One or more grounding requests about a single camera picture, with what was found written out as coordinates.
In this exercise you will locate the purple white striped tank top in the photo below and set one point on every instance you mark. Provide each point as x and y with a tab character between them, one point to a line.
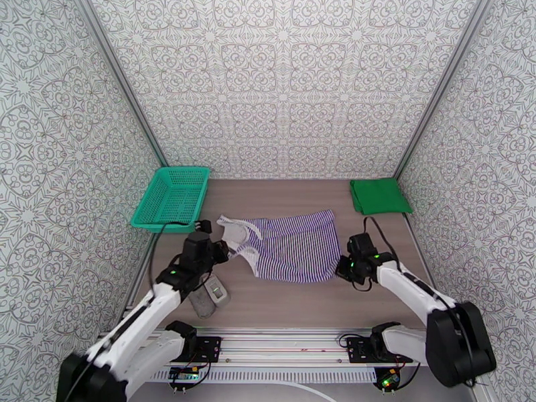
293	250

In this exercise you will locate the green t-shirt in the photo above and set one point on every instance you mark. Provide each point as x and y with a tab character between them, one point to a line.
381	195

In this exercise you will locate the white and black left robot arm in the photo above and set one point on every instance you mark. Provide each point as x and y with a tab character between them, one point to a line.
138	325

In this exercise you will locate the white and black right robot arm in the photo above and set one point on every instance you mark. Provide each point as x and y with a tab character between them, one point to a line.
410	283

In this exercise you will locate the green plastic laundry basket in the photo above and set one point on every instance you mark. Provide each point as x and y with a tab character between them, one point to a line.
176	195

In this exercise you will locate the white handheld device green light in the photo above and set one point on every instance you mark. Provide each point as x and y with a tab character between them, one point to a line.
217	292

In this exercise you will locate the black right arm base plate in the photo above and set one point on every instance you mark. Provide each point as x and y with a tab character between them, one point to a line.
356	350

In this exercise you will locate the aluminium rail frame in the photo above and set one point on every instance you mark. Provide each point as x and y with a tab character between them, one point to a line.
284	344

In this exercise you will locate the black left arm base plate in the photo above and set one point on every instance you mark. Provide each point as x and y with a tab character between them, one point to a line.
209	348

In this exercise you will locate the aluminium corner post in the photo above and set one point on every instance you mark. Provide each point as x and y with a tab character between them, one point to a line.
439	82
121	82

